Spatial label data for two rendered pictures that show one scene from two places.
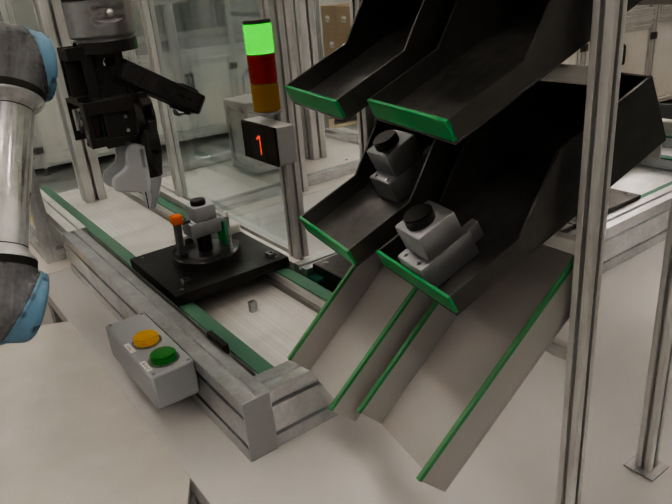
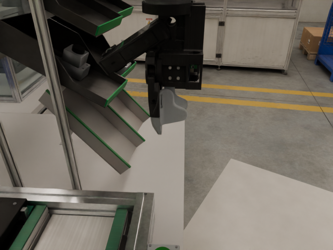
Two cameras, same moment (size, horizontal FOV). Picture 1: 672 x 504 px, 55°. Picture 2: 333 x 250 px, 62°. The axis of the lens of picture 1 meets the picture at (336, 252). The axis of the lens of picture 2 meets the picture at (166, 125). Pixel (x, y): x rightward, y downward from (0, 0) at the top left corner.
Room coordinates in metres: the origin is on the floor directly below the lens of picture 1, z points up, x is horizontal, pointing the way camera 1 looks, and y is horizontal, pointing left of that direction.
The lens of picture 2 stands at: (1.12, 0.50, 1.48)
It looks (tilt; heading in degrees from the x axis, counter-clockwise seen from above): 31 degrees down; 218
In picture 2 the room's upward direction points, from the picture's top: straight up
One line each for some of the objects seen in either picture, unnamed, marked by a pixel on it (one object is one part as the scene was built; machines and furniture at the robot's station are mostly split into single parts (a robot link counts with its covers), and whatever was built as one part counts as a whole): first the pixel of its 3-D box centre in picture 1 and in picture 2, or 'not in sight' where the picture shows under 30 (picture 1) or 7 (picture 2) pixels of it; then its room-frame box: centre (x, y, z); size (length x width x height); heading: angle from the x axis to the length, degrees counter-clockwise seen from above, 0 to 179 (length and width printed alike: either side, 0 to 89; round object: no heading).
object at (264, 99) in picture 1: (265, 96); not in sight; (1.19, 0.10, 1.28); 0.05 x 0.05 x 0.05
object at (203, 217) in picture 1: (204, 214); not in sight; (1.22, 0.25, 1.06); 0.08 x 0.04 x 0.07; 124
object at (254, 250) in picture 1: (208, 261); not in sight; (1.21, 0.26, 0.96); 0.24 x 0.24 x 0.02; 34
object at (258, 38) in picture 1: (258, 38); not in sight; (1.19, 0.10, 1.38); 0.05 x 0.05 x 0.05
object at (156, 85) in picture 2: not in sight; (154, 89); (0.82, 0.24, 1.31); 0.05 x 0.02 x 0.09; 34
